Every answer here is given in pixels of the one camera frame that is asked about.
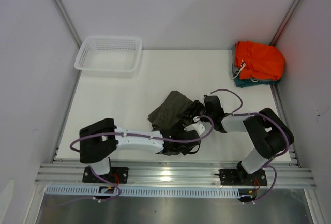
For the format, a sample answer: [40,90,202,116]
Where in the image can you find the teal folded shorts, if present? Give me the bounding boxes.
[234,78,281,88]

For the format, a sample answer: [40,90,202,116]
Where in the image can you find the white slotted cable duct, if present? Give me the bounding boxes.
[45,185,240,199]

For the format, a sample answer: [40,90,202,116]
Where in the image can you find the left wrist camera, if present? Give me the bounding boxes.
[184,121,205,136]

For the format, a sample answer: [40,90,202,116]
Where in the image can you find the olive green shorts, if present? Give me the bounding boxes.
[148,91,205,131]

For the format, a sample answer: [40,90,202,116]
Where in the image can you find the white plastic basket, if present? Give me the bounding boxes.
[74,35,143,78]

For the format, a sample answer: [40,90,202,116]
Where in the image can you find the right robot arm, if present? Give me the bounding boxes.
[188,95,294,186]

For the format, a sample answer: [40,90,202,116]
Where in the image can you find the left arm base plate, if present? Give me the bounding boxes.
[82,167,129,184]

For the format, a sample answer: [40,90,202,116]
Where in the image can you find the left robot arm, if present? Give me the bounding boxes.
[79,118,205,183]

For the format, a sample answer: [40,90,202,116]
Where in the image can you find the orange folded shorts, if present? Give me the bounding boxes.
[234,41,285,81]

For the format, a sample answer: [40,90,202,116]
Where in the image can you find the aluminium frame rail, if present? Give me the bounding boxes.
[35,160,317,189]

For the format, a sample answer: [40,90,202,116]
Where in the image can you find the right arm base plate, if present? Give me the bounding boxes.
[215,169,267,186]

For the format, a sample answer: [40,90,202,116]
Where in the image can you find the grey folded shorts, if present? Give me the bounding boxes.
[231,45,240,77]

